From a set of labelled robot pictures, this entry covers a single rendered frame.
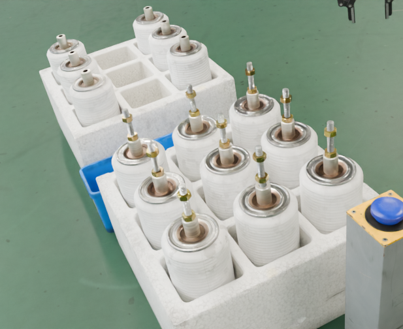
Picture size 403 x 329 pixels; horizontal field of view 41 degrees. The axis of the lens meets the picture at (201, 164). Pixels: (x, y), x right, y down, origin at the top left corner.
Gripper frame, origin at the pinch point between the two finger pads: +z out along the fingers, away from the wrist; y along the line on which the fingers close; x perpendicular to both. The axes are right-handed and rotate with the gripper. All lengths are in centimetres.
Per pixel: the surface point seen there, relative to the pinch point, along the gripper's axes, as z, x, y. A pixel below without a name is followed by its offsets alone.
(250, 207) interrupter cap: -6, 58, 18
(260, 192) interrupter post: -8, 57, 16
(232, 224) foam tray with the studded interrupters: 2, 55, 23
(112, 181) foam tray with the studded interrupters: 1, 45, 47
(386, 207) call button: -13, 65, -1
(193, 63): 0.8, 10.2, 38.4
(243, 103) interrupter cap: -2.5, 30.1, 23.4
